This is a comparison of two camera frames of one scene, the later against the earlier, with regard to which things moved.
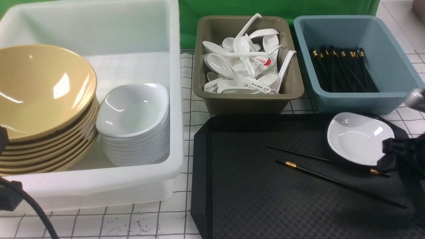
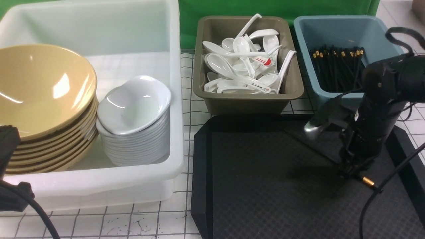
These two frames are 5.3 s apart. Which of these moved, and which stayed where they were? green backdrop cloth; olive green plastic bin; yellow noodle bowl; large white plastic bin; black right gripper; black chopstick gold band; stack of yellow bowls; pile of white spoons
Moved: black chopstick gold band; black right gripper
Stayed: pile of white spoons; stack of yellow bowls; olive green plastic bin; green backdrop cloth; large white plastic bin; yellow noodle bowl
